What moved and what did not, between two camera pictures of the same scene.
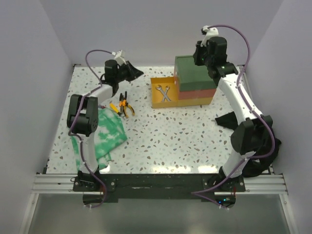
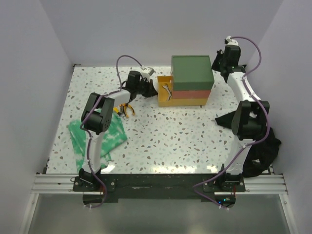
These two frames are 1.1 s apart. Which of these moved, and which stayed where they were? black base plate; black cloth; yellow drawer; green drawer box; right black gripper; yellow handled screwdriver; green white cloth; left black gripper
Moved: yellow drawer; left black gripper; right black gripper
Stayed: green drawer box; green white cloth; black cloth; black base plate; yellow handled screwdriver
